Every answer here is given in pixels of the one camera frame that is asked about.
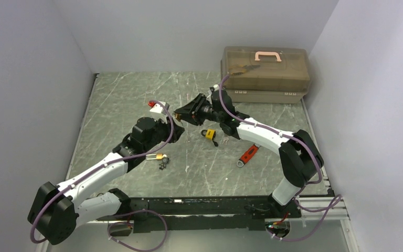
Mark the aluminium frame rail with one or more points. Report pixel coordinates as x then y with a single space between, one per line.
315 209

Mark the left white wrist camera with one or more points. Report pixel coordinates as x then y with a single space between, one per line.
158 112

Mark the brown translucent toolbox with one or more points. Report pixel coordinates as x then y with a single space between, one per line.
265 81

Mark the pink toolbox handle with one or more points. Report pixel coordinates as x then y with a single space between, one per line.
259 54

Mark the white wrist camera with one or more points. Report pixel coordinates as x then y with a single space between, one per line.
158 112
214 88

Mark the brass padlock long shackle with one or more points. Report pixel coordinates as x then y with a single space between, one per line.
156 156

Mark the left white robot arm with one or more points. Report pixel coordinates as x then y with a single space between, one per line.
93 174

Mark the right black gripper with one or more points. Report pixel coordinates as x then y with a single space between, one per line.
191 113

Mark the yellow padlock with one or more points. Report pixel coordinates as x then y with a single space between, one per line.
210 134

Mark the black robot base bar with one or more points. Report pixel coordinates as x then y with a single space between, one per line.
203 213

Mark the silver keys on table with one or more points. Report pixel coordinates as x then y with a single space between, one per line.
225 140

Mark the red handled adjustable wrench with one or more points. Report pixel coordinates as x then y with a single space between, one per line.
248 155

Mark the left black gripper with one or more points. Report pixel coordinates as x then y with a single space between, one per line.
177 132

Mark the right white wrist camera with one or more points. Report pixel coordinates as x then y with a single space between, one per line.
214 88

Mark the black keys bunch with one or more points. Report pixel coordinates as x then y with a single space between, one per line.
164 162

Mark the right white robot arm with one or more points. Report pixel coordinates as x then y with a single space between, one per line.
299 156

